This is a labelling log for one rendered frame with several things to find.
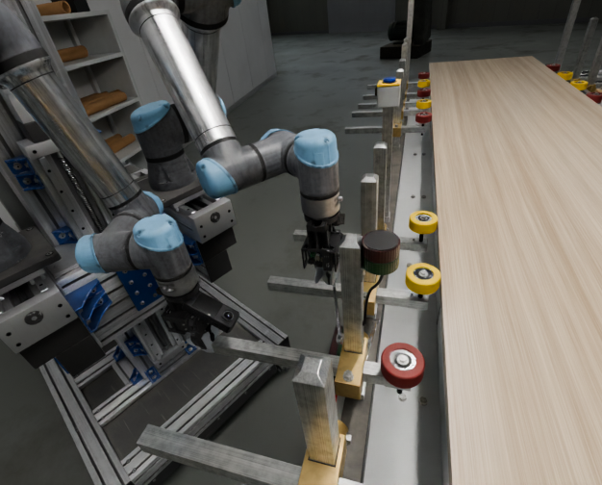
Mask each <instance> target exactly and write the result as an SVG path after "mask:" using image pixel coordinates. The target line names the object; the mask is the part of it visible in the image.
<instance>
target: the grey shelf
mask: <svg viewBox="0 0 602 485"><path fill-rule="evenodd" d="M42 19H43V21H44V24H45V26H46V28H47V30H48V32H49V34H50V36H51V38H52V40H53V42H54V44H55V46H56V48H57V50H60V49H64V48H69V47H74V46H79V45H83V46H85V48H86V49H87V50H88V56H87V57H85V58H82V59H77V60H73V61H69V62H65V63H63V64H64V66H65V68H66V71H67V73H68V75H69V77H70V79H71V81H72V83H73V86H74V88H75V90H76V91H77V93H78V95H79V97H80V98H83V97H86V96H89V95H91V94H94V93H96V92H98V93H101V92H104V91H107V92H111V91H114V90H117V89H119V90H121V91H123V92H125V94H126V95H127V100H126V101H123V102H121V103H118V104H116V105H114V106H111V107H109V108H107V109H105V110H103V111H100V112H98V113H96V114H93V115H89V116H88V118H89V120H90V122H91V123H92V124H93V126H94V127H95V128H96V129H98V130H101V131H102V133H99V134H100V135H101V136H102V138H103V139H104V140H106V139H108V138H110V137H112V136H113V135H115V134H120V135H121V136H122V138H123V137H125V136H127V135H129V134H133V135H134V136H135V137H136V140H135V141H134V142H132V143H130V144H129V145H127V146H126V147H124V148H122V149H121V150H119V151H118V152H116V153H114V154H115V155H116V157H117V158H118V159H119V161H120V162H121V163H122V164H123V165H124V166H126V165H127V164H133V165H135V166H136V167H137V168H141V169H144V168H146V169H147V162H146V159H145V157H144V154H143V152H142V149H141V147H140V144H139V142H138V138H137V135H136V134H135V133H134V128H133V125H132V122H131V114H132V112H133V111H135V110H136V109H138V108H139V107H141V106H144V105H143V102H142V99H141V97H140V94H139V91H138V87H137V84H136V81H135V79H134V76H133V73H132V70H131V68H130V66H129V63H128V61H127V58H126V55H125V52H124V50H123V47H122V44H121V42H120V39H119V36H118V33H117V31H116V29H115V26H114V24H113V19H112V16H111V14H110V11H109V10H102V11H92V12H82V13H63V14H53V15H44V16H42Z"/></svg>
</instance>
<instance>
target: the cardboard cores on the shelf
mask: <svg viewBox="0 0 602 485"><path fill-rule="evenodd" d="M58 52H59V55H60V57H61V59H62V61H63V63H65V62H69V61H73V60H77V59H82V58H85V57H87V56H88V50H87V49H86V48H85V46H83V45H79V46H74V47H69V48H64V49H60V50H58ZM80 99H81V102H82V104H83V106H84V108H85V110H86V112H87V114H88V115H93V114H96V113H98V112H100V111H103V110H105V109H107V108H109V107H111V106H114V105H116V104H118V103H121V102H123V101H126V100H127V95H126V94H125V92H123V91H121V90H119V89H117V90H114V91H111V92H107V91H104V92H101V93H98V92H96V93H94V94H91V95H89V96H86V97H83V98H80ZM135 140H136V137H135V136H134V135H133V134H129V135H127V136H125V137H123V138H122V136H121V135H120V134H115V135H113V136H112V137H110V138H108V139H106V140H105V142H106V143H107V144H108V146H109V147H110V148H111V150H112V151H113V153H116V152H118V151H119V150H121V149H122V148H124V147H126V146H127V145H129V144H130V143H132V142H134V141H135Z"/></svg>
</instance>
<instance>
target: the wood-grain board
mask: <svg viewBox="0 0 602 485"><path fill-rule="evenodd" d="M429 72H430V77H429V78H430V90H431V94H430V97H431V101H432V102H431V114H432V137H433V156H434V176H435V196H436V216H437V217H438V225H437V235H438V255H439V272H440V275H441V278H440V284H439V294H440V313H441V334H442V353H443V373H444V392H445V413H446V432H447V452H448V471H449V485H602V107H601V106H600V105H598V104H597V103H595V102H594V101H593V100H591V99H590V98H589V97H587V96H586V95H585V94H583V93H582V92H580V91H579V90H578V89H576V88H575V87H573V86H572V85H570V84H569V82H567V81H566V80H565V79H563V78H562V77H561V76H559V75H558V74H556V73H555V72H554V71H552V70H551V69H550V68H548V67H547V66H546V65H544V64H542V63H541V62H540V61H538V60H537V59H536V58H534V57H533V56H527V57H512V58H499V59H485V60H471V61H457V62H444V63H430V64H429Z"/></svg>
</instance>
